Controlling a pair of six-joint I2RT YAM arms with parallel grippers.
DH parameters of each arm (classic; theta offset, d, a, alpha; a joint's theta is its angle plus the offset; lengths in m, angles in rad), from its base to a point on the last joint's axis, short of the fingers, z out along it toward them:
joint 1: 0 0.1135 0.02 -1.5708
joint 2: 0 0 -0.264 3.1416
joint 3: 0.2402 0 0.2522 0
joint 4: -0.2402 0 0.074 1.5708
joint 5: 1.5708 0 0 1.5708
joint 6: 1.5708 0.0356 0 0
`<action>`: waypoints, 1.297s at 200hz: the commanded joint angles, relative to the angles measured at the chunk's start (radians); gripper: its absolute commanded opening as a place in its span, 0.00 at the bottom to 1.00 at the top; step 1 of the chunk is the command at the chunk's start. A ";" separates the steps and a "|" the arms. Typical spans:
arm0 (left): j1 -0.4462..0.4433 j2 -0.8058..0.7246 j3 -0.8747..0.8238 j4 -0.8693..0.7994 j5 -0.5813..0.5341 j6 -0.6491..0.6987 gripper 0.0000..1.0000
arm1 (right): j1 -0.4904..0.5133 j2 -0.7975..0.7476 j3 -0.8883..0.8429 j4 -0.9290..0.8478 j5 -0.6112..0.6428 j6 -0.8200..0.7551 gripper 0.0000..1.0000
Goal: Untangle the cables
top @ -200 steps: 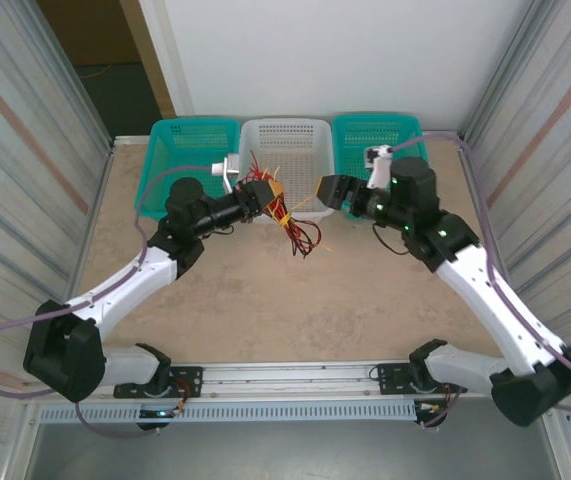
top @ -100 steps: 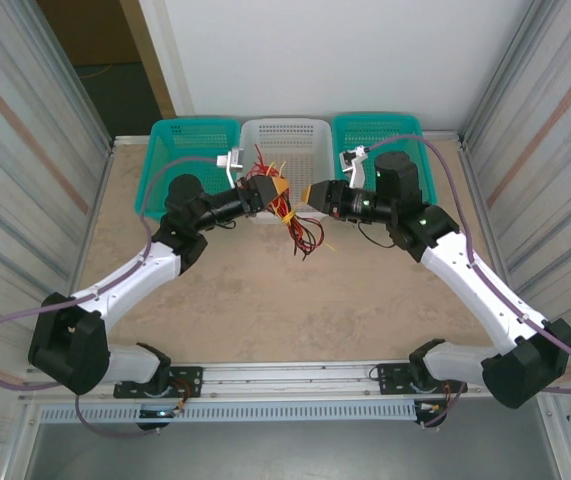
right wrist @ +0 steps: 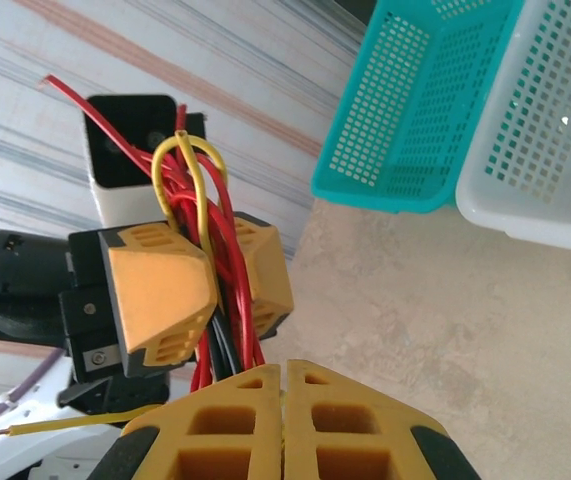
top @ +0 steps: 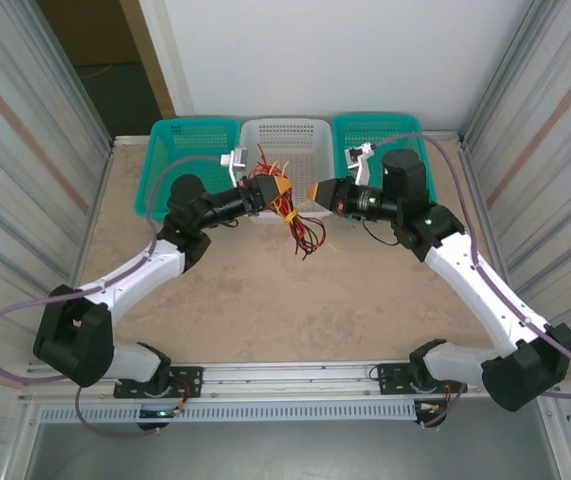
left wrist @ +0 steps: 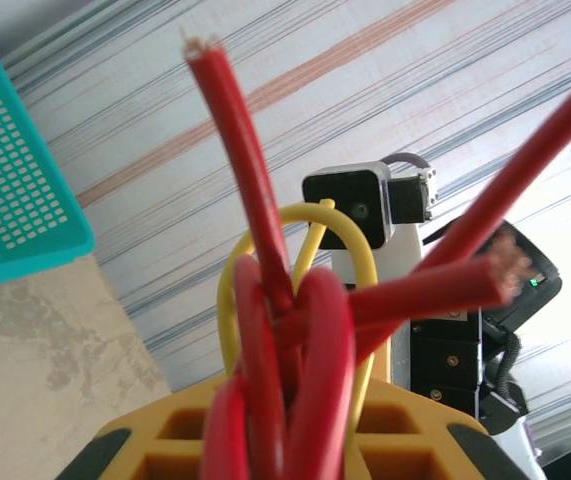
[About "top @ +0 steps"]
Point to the white plastic basket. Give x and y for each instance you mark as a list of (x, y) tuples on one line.
[(290, 135)]

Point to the teal plastic basket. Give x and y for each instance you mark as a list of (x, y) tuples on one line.
[(190, 135), (375, 130)]

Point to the red base wiring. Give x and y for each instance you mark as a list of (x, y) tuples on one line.
[(445, 395), (185, 392)]

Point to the brown board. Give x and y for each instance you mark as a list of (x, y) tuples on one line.
[(90, 30)]

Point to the wooden door frame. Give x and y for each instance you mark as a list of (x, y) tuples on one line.
[(150, 60)]

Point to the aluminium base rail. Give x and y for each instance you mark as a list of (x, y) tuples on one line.
[(290, 375)]

